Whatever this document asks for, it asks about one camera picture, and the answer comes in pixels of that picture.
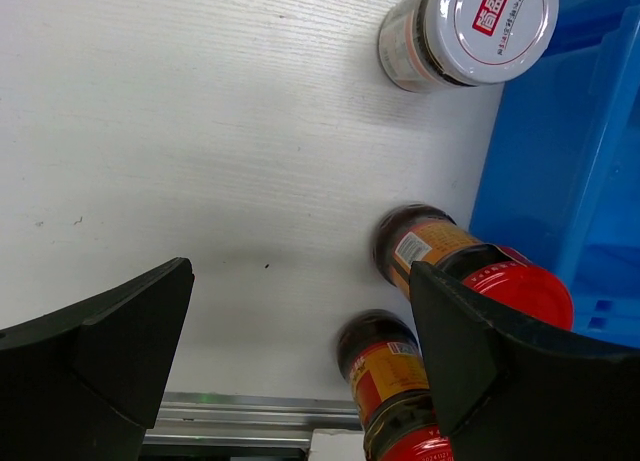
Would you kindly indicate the red lid sauce jar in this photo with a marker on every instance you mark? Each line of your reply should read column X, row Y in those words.
column 379, row 357
column 419, row 232

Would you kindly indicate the white lid sauce jar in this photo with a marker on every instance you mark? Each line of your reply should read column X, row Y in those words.
column 428, row 45

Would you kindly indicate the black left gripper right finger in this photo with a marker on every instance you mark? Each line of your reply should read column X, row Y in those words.
column 506, row 386

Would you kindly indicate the aluminium table edge rail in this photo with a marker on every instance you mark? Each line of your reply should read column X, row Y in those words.
column 215, row 420

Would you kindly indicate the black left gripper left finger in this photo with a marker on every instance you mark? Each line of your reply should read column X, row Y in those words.
column 86, row 382

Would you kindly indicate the blue plastic divided bin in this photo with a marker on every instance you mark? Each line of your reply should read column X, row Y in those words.
column 560, row 182

